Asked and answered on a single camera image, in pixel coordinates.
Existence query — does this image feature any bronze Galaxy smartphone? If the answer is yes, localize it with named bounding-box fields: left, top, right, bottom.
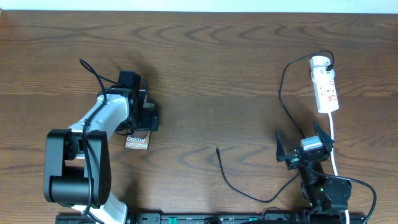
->
left=124, top=131, right=151, bottom=151

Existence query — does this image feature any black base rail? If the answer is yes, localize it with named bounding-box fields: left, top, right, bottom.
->
left=55, top=210, right=365, bottom=224

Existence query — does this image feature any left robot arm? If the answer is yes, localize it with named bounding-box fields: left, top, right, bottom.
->
left=44, top=71, right=159, bottom=224

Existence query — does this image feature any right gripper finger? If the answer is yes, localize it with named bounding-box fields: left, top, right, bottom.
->
left=313, top=121, right=334, bottom=148
left=275, top=131, right=285, bottom=159

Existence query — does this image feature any black charging cable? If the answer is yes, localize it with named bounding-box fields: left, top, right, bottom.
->
left=216, top=50, right=335, bottom=203

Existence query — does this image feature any white power strip cord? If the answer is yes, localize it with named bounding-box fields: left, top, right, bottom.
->
left=327, top=112, right=351, bottom=224

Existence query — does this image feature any white power strip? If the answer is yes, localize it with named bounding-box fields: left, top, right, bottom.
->
left=311, top=67, right=339, bottom=114

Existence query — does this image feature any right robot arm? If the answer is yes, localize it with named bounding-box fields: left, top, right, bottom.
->
left=275, top=122, right=352, bottom=223

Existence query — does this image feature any white USB charger adapter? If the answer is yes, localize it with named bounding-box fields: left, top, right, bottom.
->
left=310, top=55, right=335, bottom=83

